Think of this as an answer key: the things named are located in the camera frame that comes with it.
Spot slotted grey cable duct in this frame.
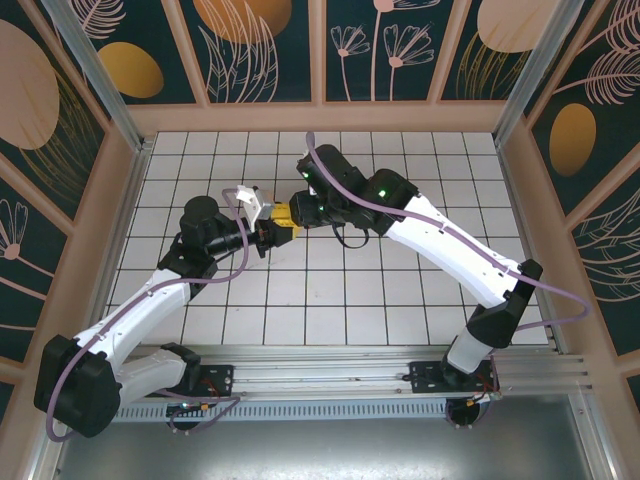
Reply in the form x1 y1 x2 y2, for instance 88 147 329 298
112 402 451 422

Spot grey metal sheet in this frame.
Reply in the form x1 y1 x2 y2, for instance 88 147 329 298
29 394 616 480

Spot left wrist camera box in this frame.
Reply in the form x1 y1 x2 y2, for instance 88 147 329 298
234 184 276 229

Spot aluminium frame post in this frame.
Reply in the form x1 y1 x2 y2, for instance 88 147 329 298
39 0 151 154
492 0 587 149

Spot wall art panel leaf lines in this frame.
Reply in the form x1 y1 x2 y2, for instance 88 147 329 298
204 0 315 105

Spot small controller board with wires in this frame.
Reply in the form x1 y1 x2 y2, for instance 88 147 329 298
167 398 217 419
464 389 502 409

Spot wall art panel outlined leaves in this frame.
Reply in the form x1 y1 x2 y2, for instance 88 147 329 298
569 184 640 359

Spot wall art panel orange oval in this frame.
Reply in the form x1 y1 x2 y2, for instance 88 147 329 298
52 0 200 107

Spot wall art panel pink flowers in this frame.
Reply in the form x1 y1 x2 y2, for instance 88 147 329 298
324 0 469 104

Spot aluminium table edge rail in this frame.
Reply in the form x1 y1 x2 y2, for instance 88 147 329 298
87 142 154 351
494 139 571 356

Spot wall art panel pale circle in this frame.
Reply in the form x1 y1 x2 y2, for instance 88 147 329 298
439 0 551 101

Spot wall art panel single flower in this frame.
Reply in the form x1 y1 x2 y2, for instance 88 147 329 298
0 169 71 364

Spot wall art panel feathery leaves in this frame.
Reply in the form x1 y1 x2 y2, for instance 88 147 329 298
523 0 640 221

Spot thin black cable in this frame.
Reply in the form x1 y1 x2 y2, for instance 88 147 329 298
332 223 372 250

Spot wall art panel big circle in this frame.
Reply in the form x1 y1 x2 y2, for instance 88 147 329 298
0 0 111 224

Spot aluminium arm base rail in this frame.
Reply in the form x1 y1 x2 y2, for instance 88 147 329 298
99 343 596 404

